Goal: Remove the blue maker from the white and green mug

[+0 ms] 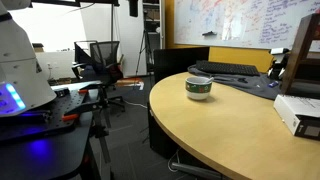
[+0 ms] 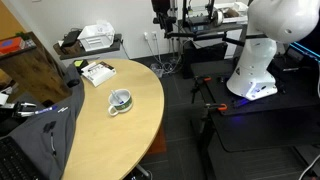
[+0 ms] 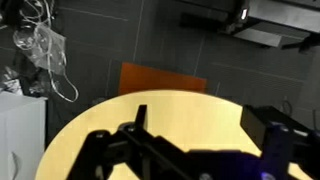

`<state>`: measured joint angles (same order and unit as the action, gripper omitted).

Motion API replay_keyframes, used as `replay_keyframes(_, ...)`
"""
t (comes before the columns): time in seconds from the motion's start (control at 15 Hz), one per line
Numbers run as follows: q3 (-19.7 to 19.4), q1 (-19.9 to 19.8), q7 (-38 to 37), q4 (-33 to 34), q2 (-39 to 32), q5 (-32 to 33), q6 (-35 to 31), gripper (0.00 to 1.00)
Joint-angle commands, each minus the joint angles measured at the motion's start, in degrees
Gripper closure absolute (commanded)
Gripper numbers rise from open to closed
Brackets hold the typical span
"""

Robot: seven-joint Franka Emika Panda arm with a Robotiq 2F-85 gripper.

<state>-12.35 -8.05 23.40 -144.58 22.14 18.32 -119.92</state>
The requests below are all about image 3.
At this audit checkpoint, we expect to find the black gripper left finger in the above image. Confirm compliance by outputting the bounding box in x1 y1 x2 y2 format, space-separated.
134 105 147 129

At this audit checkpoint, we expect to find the white cabinet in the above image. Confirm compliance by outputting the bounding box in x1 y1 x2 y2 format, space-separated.
0 92 46 180

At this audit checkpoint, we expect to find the clear plastic bag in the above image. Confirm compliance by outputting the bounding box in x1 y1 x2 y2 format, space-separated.
13 24 79 103

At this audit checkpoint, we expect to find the orange panel on floor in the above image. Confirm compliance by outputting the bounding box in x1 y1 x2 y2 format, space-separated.
118 63 207 95

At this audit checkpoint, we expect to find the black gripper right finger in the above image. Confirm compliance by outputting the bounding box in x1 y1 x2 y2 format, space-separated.
240 105 293 156

